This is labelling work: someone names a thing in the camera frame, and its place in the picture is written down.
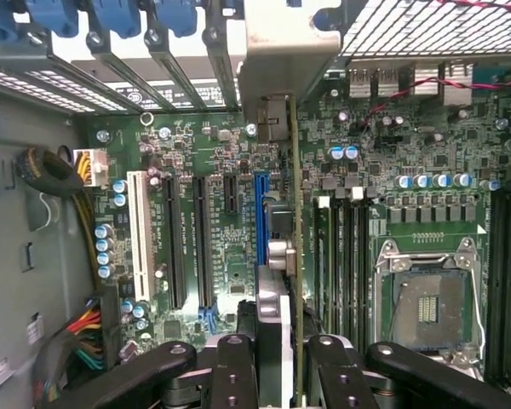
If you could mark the short black expansion slot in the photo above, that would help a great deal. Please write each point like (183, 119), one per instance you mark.
(232, 194)

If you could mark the white power connector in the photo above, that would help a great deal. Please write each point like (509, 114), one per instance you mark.
(98, 168)

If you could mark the blue expansion slot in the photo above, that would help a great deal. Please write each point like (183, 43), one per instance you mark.
(261, 213)

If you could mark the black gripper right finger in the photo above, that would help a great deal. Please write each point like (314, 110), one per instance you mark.
(336, 375)

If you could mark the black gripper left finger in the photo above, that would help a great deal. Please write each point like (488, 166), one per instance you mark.
(234, 375)

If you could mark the black RAM stick green label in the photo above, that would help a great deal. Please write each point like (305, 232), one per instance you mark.
(323, 264)

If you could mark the CPU socket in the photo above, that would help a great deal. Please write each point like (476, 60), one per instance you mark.
(430, 307)

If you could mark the long black expansion slot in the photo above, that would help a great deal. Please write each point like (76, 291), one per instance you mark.
(174, 243)
(203, 243)

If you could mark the white expansion slot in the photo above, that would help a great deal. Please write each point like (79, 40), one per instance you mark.
(138, 234)

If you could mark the green motherboard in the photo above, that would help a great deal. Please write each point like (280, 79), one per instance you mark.
(234, 238)

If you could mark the open black PC case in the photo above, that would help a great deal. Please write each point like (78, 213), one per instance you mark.
(8, 204)

